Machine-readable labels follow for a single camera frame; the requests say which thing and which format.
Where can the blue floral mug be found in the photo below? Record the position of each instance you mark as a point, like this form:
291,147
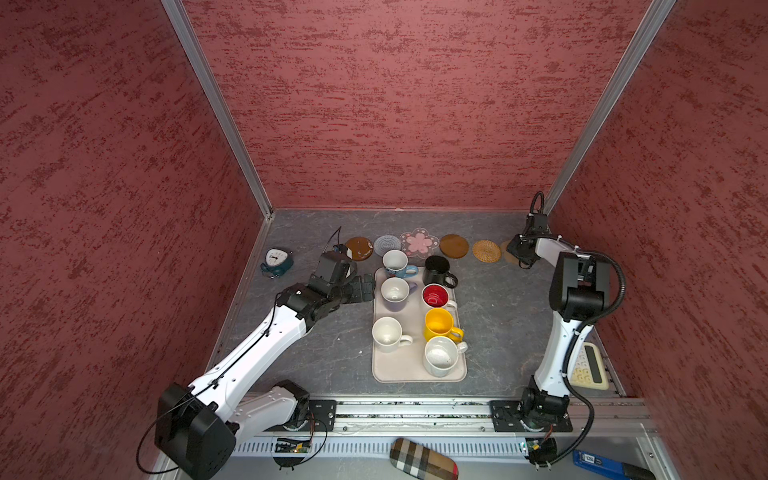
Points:
396,264

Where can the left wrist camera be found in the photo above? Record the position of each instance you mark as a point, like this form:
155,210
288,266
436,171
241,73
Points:
334,269

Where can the beige serving tray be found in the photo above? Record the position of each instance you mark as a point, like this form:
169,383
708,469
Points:
405,365

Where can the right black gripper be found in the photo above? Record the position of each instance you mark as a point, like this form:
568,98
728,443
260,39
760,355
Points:
512,248

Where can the cork coaster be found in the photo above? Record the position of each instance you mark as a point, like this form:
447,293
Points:
507,255

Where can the white mug front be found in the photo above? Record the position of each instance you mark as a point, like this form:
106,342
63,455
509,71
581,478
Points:
441,355

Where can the pink flower coaster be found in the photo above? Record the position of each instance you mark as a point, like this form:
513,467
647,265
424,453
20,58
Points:
418,244

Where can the grey round coaster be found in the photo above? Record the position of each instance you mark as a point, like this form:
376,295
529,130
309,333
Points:
385,243

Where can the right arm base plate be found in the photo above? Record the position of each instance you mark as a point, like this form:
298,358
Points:
510,415

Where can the black mug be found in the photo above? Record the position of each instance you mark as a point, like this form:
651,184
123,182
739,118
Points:
437,271

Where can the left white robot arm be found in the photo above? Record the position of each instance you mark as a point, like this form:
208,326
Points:
199,425

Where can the dark glossy brown coaster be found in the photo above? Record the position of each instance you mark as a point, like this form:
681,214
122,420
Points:
359,248

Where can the brown wooden coaster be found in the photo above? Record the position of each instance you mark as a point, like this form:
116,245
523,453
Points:
454,246

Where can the plaid glasses case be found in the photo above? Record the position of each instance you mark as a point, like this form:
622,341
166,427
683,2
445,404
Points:
421,462

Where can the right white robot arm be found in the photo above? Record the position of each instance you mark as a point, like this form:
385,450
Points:
579,294

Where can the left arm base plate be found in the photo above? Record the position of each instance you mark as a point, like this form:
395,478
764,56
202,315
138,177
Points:
309,412

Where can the white mug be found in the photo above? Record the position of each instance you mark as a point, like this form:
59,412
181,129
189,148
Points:
388,335
441,355

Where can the yellow mug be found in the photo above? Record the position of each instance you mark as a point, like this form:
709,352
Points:
440,322

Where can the beige calculator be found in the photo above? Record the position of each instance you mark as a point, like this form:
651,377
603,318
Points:
589,371

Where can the aluminium rail frame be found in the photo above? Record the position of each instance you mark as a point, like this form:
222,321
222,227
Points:
618,428

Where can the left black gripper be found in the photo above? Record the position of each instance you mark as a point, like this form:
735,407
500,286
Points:
368,288

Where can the white mug left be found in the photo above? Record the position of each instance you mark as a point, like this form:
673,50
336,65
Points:
388,335

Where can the red interior mug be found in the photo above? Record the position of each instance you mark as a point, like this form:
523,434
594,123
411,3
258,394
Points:
437,296

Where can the blue tool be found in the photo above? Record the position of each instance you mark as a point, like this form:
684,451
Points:
609,468

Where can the lavender mug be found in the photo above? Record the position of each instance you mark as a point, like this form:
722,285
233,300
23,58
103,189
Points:
394,293

